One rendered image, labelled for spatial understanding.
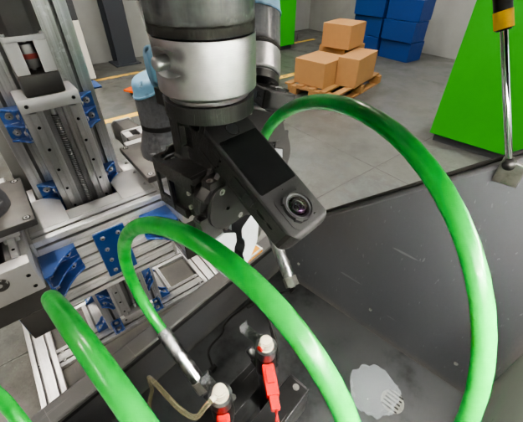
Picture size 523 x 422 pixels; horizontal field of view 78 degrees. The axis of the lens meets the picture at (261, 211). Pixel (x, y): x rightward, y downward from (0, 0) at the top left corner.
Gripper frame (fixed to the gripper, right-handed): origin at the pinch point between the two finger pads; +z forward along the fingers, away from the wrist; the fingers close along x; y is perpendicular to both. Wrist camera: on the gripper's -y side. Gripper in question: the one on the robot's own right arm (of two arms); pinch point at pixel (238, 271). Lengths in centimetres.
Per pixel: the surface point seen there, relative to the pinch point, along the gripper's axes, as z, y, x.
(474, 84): 62, 36, -323
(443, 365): 36, -25, -31
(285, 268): 8.5, 0.5, -10.0
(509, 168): -7.5, -18.1, -30.3
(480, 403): -5.2, -23.4, 0.0
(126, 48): 101, 539, -267
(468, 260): -14.4, -18.7, -1.7
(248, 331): 11.4, -1.3, 0.1
